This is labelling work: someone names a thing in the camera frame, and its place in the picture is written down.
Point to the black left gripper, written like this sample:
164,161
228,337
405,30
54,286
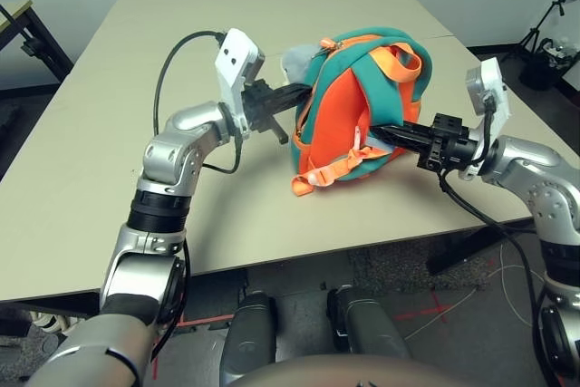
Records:
260,106

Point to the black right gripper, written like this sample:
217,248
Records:
446,142

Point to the grey white plush toy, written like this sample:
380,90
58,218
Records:
296,60

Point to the teal and orange backpack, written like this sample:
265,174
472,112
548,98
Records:
335,124

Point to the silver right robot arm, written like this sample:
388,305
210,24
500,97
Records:
534,169

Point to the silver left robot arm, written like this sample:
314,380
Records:
181,133

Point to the black table leg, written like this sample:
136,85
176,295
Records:
457,248

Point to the black trash bin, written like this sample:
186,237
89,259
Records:
544,70

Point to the black tripod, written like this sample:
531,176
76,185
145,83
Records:
544,15

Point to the grey robot right leg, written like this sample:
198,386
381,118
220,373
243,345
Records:
367,328

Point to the grey robot leg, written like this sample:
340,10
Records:
251,332
367,328

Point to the grey robot left leg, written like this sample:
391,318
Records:
251,332

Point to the grey robot torso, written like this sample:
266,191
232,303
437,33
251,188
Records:
362,373

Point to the white striped sneaker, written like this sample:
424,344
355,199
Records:
47,321

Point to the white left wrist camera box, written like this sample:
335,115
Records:
235,56

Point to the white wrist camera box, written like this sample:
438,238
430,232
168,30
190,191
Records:
235,56
491,88

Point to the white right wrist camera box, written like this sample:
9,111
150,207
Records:
491,88

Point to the black metal side table frame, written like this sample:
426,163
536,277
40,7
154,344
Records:
31,38

